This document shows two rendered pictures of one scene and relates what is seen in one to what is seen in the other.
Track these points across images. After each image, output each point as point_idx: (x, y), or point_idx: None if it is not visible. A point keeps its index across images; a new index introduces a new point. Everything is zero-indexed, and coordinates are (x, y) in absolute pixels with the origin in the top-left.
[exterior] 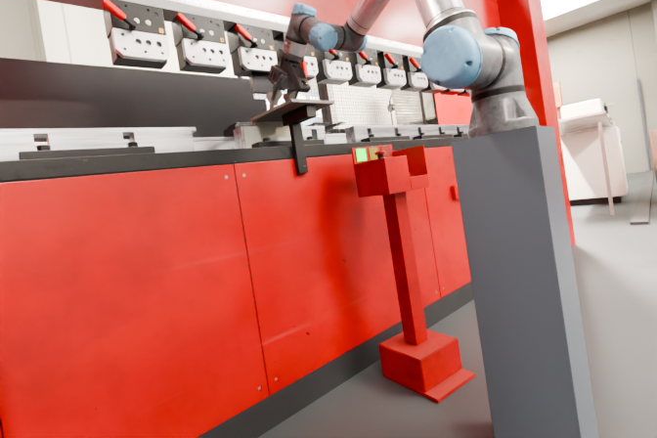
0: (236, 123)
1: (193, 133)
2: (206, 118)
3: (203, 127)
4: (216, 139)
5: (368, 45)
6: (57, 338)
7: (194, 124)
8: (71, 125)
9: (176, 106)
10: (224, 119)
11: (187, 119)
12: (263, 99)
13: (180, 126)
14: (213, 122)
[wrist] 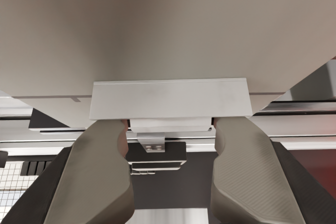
0: (180, 165)
1: (192, 178)
2: (169, 202)
3: (175, 187)
4: (211, 140)
5: None
6: None
7: (189, 192)
8: (332, 188)
9: (212, 221)
10: (141, 201)
11: (198, 199)
12: (166, 209)
13: (208, 188)
14: (159, 195)
